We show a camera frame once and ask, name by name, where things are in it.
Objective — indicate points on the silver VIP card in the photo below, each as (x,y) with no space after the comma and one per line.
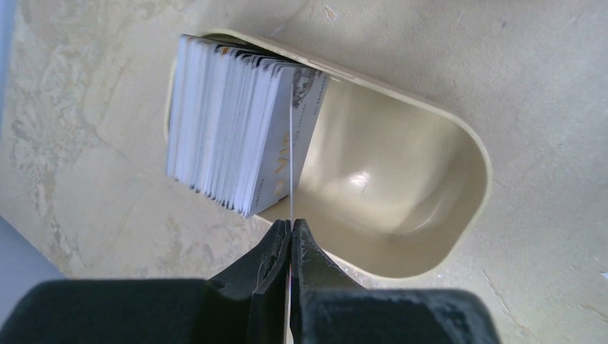
(289,333)

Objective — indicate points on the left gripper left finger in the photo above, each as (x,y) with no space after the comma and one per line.
(244,303)

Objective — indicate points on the stack of white cards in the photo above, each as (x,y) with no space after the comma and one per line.
(228,127)

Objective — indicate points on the beige oval tray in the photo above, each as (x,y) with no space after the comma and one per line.
(390,181)

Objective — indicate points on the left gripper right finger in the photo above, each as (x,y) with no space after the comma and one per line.
(327,306)

